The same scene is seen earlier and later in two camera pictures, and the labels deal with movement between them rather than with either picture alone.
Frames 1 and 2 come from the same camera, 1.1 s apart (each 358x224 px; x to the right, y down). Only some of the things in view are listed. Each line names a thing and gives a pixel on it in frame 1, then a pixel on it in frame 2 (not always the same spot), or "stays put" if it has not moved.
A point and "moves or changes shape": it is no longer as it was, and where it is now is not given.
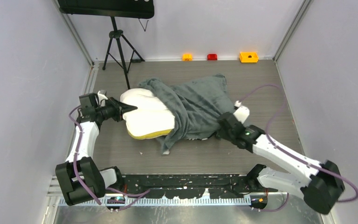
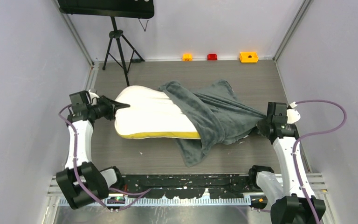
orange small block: [187, 57] stays put
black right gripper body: [226, 135] to [262, 125]
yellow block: [248, 57] stays put
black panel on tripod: [140, 9] stays put
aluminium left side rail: [91, 76] stays put
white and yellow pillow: [150, 119] moves or changes shape
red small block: [212, 57] stays put
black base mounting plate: [176, 185] stays put
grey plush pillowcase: [196, 106] moves or changes shape
